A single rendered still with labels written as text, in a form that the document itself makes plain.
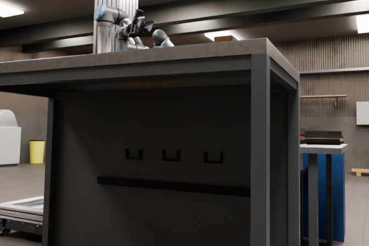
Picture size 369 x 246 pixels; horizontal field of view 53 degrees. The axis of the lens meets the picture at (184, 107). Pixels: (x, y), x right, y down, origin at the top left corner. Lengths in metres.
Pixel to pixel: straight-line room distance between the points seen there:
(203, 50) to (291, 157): 0.66
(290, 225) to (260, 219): 0.58
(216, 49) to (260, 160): 0.32
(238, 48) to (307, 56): 9.07
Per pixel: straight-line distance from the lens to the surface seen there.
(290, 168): 1.53
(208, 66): 1.04
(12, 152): 9.55
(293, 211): 1.55
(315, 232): 1.96
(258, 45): 1.00
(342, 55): 9.97
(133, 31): 2.26
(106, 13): 2.67
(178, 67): 1.08
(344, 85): 9.84
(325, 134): 3.19
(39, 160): 10.40
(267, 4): 6.56
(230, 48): 1.02
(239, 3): 6.71
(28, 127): 10.87
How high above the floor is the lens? 0.80
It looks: 4 degrees up
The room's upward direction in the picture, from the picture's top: 1 degrees clockwise
